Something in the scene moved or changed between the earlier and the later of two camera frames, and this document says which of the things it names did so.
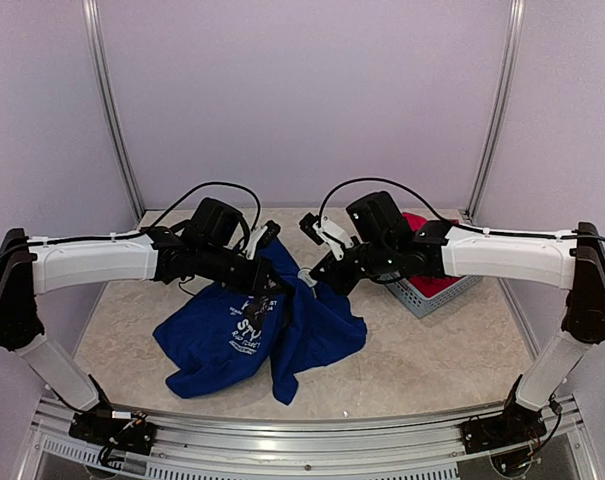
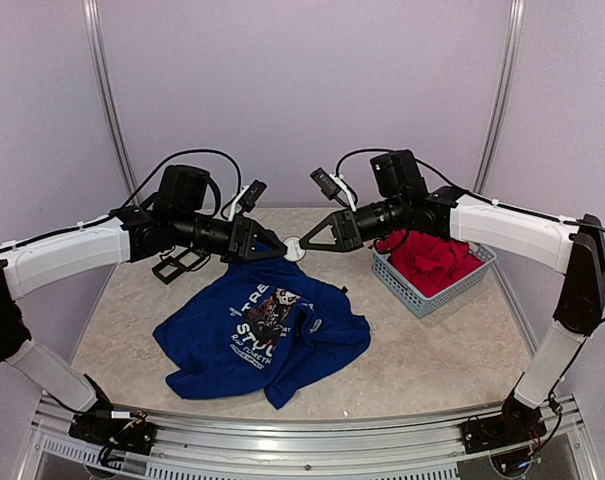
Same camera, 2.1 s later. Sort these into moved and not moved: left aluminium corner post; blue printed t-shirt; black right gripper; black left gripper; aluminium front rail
Moved: black right gripper; blue printed t-shirt; black left gripper
Not moved: left aluminium corner post; aluminium front rail
